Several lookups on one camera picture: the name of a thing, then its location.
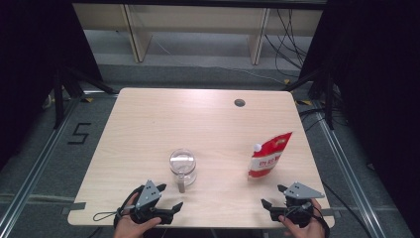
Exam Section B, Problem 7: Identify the clear glass jar with lid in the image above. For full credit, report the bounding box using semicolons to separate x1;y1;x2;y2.
168;148;198;194

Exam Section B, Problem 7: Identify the black curtain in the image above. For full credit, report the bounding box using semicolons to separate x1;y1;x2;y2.
297;0;420;238
0;0;104;171

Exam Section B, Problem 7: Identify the bundle of black cables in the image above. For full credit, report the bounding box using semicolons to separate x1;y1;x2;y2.
263;8;315;79

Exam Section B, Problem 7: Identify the grey tape strip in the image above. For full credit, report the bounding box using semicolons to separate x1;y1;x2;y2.
60;201;87;216
322;207;342;219

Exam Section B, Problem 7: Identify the person's left hand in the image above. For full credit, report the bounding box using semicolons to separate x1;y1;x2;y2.
113;192;163;238

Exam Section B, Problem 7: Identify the black floor cable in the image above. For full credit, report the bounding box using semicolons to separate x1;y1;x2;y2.
321;180;374;238

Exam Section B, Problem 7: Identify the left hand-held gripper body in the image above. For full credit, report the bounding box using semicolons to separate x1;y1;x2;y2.
128;179;174;226

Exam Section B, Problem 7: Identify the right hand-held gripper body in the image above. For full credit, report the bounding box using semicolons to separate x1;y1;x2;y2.
270;181;326;229

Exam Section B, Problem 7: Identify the red and white spouted pouch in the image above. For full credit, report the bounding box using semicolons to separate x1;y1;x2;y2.
247;131;293;179

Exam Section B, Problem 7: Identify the black metal stand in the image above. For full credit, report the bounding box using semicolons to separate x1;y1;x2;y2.
52;64;119;130
282;64;337;131

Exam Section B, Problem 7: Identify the person's right hand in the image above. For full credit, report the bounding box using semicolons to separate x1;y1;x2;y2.
277;197;328;238

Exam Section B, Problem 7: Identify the aluminium floor rail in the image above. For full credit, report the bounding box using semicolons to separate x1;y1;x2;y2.
0;95;82;234
313;104;389;238

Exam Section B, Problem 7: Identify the thin white floor cable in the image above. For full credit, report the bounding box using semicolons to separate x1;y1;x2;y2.
152;34;285;84

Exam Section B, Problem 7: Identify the light wooden shelf unit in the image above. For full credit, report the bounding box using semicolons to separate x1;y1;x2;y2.
71;3;324;65

